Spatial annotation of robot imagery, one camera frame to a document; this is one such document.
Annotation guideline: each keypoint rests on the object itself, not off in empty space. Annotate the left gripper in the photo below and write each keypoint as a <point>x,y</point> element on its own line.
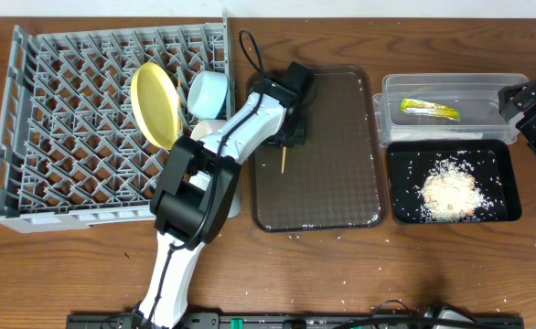
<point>293,132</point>

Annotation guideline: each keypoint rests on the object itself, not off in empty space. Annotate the light blue bowl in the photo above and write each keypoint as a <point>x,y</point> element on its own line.
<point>207,95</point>

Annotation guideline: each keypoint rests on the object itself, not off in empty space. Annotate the pink white bowl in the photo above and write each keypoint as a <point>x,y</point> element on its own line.
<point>206,127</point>

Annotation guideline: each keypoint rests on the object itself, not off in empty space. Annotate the yellow green wrapper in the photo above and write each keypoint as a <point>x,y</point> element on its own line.
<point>429,109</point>

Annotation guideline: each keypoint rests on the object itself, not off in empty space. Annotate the yellow plate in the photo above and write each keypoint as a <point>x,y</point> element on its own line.
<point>154,105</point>

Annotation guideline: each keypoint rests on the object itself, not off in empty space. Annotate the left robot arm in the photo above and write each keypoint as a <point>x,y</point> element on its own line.
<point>194,192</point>

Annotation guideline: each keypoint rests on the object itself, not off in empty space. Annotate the black waste tray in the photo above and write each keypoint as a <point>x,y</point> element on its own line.
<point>409,163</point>

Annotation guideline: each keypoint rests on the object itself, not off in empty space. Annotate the rice food waste pile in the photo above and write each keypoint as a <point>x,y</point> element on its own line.
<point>451,193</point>

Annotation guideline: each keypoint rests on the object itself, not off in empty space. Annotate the grey dishwasher rack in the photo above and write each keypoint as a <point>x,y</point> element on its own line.
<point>71,153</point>

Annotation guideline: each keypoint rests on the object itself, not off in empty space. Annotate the clear plastic bin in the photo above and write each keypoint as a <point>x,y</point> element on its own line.
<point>473,95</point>

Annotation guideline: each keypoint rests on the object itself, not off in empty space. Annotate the brown serving tray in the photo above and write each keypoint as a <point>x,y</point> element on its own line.
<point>336,179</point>

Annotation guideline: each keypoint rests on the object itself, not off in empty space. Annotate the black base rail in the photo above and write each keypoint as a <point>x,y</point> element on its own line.
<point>214,321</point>

